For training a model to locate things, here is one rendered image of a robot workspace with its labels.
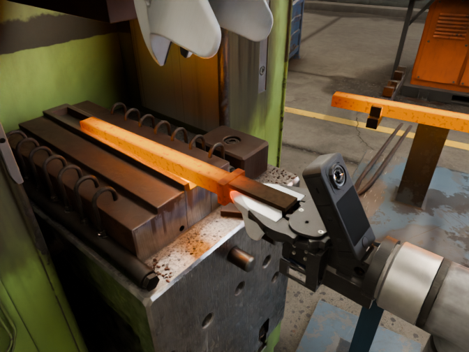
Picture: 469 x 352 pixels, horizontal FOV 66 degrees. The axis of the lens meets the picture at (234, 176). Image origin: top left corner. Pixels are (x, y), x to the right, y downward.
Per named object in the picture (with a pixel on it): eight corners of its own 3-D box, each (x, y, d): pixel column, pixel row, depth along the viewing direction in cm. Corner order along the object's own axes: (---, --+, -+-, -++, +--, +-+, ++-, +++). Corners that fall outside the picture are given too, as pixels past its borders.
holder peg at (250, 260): (256, 266, 59) (257, 254, 57) (246, 276, 57) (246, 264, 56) (236, 254, 61) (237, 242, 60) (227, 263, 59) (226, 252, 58)
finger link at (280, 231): (241, 225, 44) (306, 255, 40) (241, 215, 44) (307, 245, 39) (262, 205, 48) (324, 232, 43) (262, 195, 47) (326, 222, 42)
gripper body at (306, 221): (272, 270, 46) (363, 323, 40) (276, 218, 42) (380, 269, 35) (303, 237, 51) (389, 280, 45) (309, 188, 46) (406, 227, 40)
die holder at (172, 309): (284, 318, 95) (301, 175, 70) (177, 450, 71) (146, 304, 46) (146, 226, 125) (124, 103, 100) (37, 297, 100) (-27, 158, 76)
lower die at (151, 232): (229, 198, 64) (229, 157, 60) (138, 265, 51) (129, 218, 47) (94, 130, 86) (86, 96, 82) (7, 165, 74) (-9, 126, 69)
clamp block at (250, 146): (269, 170, 72) (271, 141, 68) (242, 189, 67) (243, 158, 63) (223, 151, 78) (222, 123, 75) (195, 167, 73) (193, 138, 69)
